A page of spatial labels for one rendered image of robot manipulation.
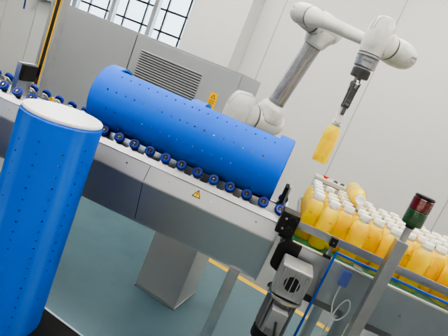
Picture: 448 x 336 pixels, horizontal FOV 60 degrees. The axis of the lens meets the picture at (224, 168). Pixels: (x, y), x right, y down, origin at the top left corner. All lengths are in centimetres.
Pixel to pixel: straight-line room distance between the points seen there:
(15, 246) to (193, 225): 67
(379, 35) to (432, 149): 272
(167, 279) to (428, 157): 288
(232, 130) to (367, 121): 284
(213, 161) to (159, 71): 207
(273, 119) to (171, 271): 107
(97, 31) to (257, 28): 175
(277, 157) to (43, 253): 94
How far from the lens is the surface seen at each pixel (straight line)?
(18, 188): 148
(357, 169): 428
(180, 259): 234
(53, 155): 140
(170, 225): 173
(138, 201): 174
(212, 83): 330
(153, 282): 248
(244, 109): 218
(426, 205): 134
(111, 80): 174
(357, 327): 147
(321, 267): 153
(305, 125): 433
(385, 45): 170
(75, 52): 415
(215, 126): 157
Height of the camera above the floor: 136
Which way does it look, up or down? 12 degrees down
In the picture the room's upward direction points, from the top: 22 degrees clockwise
